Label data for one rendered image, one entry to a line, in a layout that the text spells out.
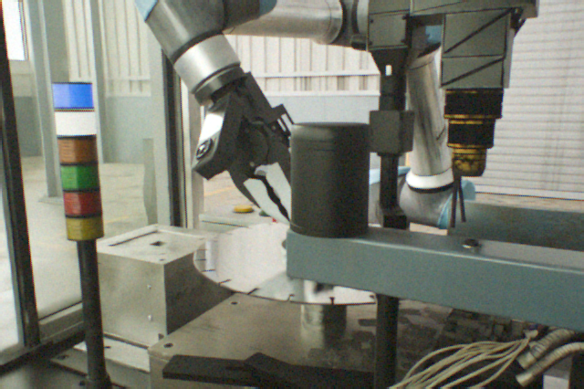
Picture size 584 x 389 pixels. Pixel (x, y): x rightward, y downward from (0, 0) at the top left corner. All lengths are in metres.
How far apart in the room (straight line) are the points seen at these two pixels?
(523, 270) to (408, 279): 0.07
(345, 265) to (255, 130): 0.28
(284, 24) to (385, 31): 0.35
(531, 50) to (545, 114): 0.74
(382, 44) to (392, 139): 0.11
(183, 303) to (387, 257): 0.52
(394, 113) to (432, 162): 0.50
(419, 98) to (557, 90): 5.45
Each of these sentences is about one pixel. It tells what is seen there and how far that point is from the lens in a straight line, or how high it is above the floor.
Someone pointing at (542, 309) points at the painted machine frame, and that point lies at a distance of 0.34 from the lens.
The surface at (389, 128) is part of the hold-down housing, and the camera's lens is 0.58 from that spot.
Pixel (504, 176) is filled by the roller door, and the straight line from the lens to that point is 6.51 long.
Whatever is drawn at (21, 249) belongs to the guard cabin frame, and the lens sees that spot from 0.85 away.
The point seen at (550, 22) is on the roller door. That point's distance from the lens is 6.49.
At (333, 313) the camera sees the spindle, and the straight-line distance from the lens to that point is 0.63.
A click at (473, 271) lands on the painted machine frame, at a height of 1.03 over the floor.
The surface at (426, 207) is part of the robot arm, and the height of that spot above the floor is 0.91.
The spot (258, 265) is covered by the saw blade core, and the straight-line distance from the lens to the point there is 0.58.
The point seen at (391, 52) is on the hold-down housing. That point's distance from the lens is 0.59.
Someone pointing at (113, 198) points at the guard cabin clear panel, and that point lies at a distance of 0.96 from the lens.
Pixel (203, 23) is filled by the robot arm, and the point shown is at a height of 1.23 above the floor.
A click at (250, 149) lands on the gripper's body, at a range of 0.60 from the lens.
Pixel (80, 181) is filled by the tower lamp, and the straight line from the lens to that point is 0.64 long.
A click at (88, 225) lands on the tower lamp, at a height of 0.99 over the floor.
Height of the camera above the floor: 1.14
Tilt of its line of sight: 12 degrees down
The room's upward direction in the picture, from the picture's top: straight up
